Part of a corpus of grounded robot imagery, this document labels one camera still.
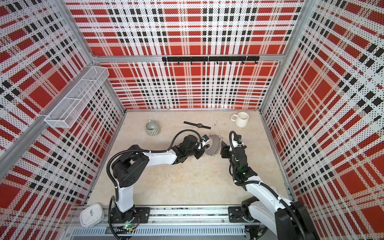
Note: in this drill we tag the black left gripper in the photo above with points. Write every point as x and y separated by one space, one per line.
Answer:
200 151

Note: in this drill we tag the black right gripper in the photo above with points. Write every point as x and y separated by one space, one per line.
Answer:
225 151

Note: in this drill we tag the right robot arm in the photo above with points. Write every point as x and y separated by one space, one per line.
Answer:
288 220

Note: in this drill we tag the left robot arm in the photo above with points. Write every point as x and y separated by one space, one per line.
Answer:
125 168

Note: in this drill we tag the black wrist watch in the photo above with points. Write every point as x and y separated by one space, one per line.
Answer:
199 125

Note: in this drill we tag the white ceramic mug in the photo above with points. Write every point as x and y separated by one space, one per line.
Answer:
241 119

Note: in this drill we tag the grey ribbed round object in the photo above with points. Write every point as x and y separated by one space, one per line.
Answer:
152 128

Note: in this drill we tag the white timer device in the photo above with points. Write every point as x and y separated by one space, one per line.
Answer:
92 216

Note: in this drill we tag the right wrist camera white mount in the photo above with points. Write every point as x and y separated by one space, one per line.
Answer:
237 141

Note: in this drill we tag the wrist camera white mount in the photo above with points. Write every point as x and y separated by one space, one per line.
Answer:
204 140
237 141

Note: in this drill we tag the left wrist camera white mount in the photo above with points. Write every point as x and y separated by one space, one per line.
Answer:
204 140

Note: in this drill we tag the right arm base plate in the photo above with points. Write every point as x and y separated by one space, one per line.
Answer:
238 215

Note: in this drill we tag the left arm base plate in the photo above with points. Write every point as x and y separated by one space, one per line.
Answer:
132 216

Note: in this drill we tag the black wall hook rail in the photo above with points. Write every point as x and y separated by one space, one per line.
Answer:
211 59

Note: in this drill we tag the white wire mesh basket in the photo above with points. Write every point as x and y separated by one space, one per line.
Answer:
69 109

